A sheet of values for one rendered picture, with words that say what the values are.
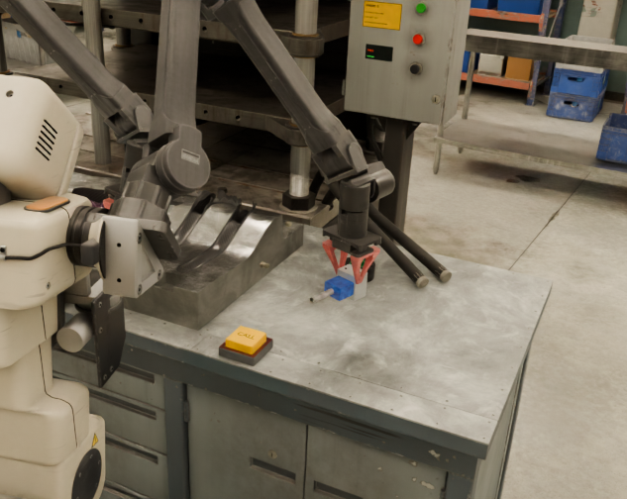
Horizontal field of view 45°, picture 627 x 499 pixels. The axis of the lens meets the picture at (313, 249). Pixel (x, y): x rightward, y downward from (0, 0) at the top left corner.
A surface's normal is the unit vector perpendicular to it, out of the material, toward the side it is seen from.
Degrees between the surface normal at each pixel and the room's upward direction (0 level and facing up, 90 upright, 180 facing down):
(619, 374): 0
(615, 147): 91
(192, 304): 90
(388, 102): 90
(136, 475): 90
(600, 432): 0
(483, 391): 0
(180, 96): 57
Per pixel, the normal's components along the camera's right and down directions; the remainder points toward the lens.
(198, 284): 0.04, -0.91
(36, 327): 0.98, 0.12
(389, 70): -0.43, 0.36
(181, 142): 0.69, -0.22
